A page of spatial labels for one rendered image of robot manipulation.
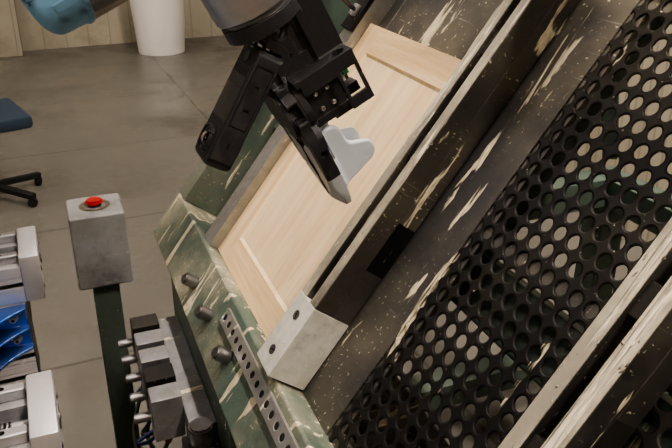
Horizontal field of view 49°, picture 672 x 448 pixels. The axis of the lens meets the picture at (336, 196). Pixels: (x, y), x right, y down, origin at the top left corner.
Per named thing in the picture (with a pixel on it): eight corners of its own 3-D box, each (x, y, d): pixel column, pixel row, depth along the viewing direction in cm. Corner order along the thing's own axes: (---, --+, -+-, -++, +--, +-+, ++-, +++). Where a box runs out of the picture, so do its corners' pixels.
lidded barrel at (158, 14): (183, 43, 788) (177, -25, 761) (196, 54, 738) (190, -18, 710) (129, 47, 768) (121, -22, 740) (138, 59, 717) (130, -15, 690)
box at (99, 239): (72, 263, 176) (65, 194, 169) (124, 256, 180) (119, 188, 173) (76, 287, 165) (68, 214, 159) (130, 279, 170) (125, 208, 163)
